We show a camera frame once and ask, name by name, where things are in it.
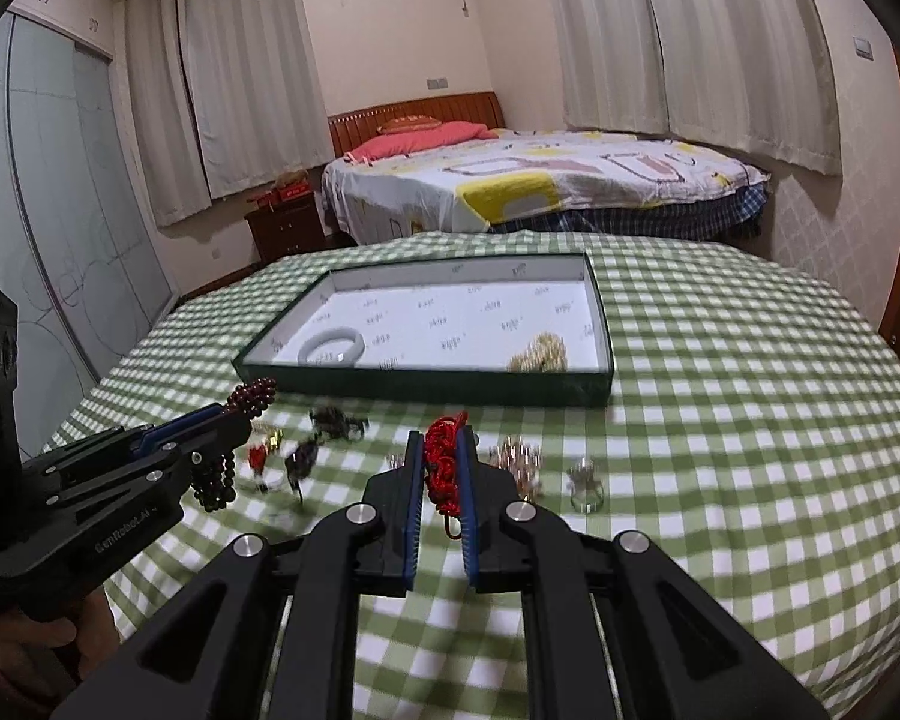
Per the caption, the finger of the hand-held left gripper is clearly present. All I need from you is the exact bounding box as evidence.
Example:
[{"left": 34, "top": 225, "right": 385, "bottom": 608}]
[
  {"left": 41, "top": 411, "right": 254, "bottom": 520},
  {"left": 22, "top": 402, "right": 227, "bottom": 482}
]

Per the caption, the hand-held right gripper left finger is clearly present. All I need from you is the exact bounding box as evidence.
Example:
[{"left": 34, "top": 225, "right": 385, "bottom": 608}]
[{"left": 49, "top": 431, "right": 428, "bottom": 720}]

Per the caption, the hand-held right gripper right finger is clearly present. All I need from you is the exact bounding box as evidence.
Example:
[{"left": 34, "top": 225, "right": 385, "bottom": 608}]
[{"left": 454, "top": 427, "right": 833, "bottom": 720}]

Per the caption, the red and gold tassel charm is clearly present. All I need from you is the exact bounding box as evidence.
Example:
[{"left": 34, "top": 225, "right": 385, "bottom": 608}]
[{"left": 246, "top": 427, "right": 286, "bottom": 493}]

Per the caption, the dark red bead bracelet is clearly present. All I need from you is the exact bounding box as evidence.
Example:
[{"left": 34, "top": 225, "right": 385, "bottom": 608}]
[{"left": 191, "top": 377, "right": 280, "bottom": 515}]

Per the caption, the red knot charm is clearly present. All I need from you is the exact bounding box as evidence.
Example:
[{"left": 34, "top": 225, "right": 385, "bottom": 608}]
[{"left": 424, "top": 412, "right": 471, "bottom": 542}]

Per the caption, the rose gold brooch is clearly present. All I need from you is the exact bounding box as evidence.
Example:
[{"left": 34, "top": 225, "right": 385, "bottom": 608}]
[{"left": 487, "top": 435, "right": 545, "bottom": 500}]

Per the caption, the silver pearl ring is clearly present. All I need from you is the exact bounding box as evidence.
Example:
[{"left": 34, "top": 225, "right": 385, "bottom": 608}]
[{"left": 566, "top": 457, "right": 607, "bottom": 515}]

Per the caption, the green tray box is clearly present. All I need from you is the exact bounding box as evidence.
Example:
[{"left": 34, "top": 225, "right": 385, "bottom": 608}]
[{"left": 232, "top": 251, "right": 616, "bottom": 407}]

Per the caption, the person's left hand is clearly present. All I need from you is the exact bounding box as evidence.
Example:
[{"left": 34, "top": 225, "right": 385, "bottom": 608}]
[{"left": 0, "top": 583, "right": 119, "bottom": 700}]

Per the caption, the white jade bangle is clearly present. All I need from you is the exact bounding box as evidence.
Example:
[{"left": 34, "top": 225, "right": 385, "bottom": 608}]
[{"left": 298, "top": 326, "right": 367, "bottom": 368}]

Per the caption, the dark wooden nightstand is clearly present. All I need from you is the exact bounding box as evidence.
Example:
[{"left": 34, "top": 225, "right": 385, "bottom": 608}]
[{"left": 244, "top": 199, "right": 328, "bottom": 268}]

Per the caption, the glass door wardrobe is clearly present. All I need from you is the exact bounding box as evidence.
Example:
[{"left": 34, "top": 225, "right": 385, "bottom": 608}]
[{"left": 0, "top": 0, "right": 182, "bottom": 460}]

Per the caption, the green checked tablecloth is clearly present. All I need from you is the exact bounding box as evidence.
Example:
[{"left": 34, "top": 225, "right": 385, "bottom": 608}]
[{"left": 41, "top": 229, "right": 900, "bottom": 720}]

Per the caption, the white curtain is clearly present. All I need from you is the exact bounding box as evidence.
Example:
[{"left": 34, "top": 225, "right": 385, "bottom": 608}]
[
  {"left": 542, "top": 0, "right": 673, "bottom": 136},
  {"left": 182, "top": 0, "right": 325, "bottom": 200},
  {"left": 634, "top": 0, "right": 845, "bottom": 178},
  {"left": 120, "top": 0, "right": 212, "bottom": 230}
]

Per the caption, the blue plaid bed sheet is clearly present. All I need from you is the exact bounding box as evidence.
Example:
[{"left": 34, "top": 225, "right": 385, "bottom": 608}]
[{"left": 487, "top": 181, "right": 770, "bottom": 242}]

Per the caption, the red pillow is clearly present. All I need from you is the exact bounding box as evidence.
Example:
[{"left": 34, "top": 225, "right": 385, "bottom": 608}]
[{"left": 356, "top": 120, "right": 500, "bottom": 161}]

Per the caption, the patterned bedspread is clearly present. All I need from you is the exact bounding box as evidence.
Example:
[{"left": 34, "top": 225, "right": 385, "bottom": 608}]
[{"left": 322, "top": 127, "right": 770, "bottom": 239}]

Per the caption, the wooden bed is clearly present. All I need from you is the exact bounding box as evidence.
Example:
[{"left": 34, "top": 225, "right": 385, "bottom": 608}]
[{"left": 321, "top": 90, "right": 772, "bottom": 245}]

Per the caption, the gold pearl necklace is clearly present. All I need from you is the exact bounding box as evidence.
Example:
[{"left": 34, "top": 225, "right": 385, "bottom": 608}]
[{"left": 508, "top": 337, "right": 569, "bottom": 374}]

